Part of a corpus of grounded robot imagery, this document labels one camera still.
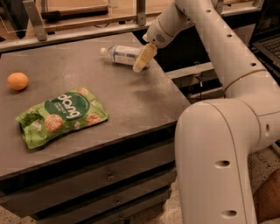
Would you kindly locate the grey drawer cabinet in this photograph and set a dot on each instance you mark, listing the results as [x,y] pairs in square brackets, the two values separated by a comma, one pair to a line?
[100,174]

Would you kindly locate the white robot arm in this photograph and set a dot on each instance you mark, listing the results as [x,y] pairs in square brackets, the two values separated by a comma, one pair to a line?
[214,138]

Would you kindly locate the black laptop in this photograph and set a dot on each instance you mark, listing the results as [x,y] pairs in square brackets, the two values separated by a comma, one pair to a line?
[265,41]

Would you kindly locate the orange fruit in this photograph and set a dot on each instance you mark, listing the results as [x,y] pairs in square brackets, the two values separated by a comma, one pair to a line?
[17,81]

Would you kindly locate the green dang snack bag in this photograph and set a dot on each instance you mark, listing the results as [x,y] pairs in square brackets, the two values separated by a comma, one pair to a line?
[72,111]

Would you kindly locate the clear plastic water bottle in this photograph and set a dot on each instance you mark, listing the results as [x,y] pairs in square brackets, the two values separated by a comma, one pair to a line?
[121,54]

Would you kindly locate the metal railing frame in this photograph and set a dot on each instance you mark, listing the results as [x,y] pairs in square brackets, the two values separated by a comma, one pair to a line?
[117,21]

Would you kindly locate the person's bare leg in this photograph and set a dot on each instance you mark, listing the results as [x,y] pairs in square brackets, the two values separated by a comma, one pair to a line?
[267,198]

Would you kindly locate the grey side table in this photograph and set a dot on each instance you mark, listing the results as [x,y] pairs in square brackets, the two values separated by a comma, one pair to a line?
[192,71]

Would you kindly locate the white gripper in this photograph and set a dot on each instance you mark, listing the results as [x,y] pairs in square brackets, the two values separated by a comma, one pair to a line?
[155,34]

